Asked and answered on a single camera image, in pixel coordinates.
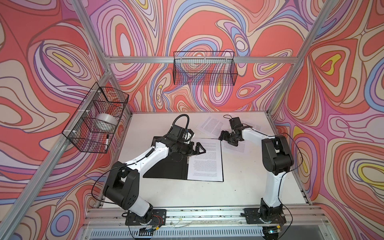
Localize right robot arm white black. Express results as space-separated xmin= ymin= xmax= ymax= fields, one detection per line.
xmin=219 ymin=115 xmax=294 ymax=224

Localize green circuit board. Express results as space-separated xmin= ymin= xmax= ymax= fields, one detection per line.
xmin=263 ymin=226 xmax=282 ymax=235
xmin=139 ymin=227 xmax=159 ymax=235

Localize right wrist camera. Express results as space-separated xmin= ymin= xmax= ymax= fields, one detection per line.
xmin=229 ymin=117 xmax=243 ymax=129

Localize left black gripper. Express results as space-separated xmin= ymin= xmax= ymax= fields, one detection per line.
xmin=175 ymin=142 xmax=206 ymax=158

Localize black wire basket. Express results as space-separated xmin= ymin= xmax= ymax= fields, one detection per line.
xmin=62 ymin=83 xmax=129 ymax=154
xmin=173 ymin=50 xmax=238 ymax=86

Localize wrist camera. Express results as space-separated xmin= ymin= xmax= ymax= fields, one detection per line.
xmin=169 ymin=125 xmax=195 ymax=142
xmin=229 ymin=117 xmax=243 ymax=129

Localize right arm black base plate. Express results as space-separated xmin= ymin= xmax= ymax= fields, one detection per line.
xmin=241 ymin=207 xmax=287 ymax=225

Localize white tape roll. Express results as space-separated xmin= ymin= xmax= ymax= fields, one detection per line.
xmin=94 ymin=113 xmax=118 ymax=133

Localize green circuit board right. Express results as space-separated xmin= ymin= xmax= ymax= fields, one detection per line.
xmin=263 ymin=226 xmax=282 ymax=235

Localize green circuit board left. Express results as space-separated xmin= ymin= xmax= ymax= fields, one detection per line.
xmin=139 ymin=227 xmax=159 ymax=235

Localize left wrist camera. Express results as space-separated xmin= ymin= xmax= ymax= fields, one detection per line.
xmin=169 ymin=125 xmax=195 ymax=142

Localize black wire basket at back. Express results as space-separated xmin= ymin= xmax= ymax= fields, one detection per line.
xmin=173 ymin=50 xmax=238 ymax=86

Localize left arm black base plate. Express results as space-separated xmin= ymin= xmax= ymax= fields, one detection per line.
xmin=122 ymin=209 xmax=167 ymax=227

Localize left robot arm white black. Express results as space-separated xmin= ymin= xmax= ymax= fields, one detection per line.
xmin=103 ymin=124 xmax=206 ymax=224

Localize black wire basket on left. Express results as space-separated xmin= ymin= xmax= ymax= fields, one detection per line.
xmin=62 ymin=83 xmax=129 ymax=154

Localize orange and black folder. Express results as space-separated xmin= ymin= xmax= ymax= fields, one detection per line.
xmin=142 ymin=135 xmax=225 ymax=183

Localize printed paper sheet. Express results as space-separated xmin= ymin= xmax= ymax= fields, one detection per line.
xmin=187 ymin=138 xmax=224 ymax=182
xmin=198 ymin=117 xmax=227 ymax=138
xmin=222 ymin=123 xmax=267 ymax=157

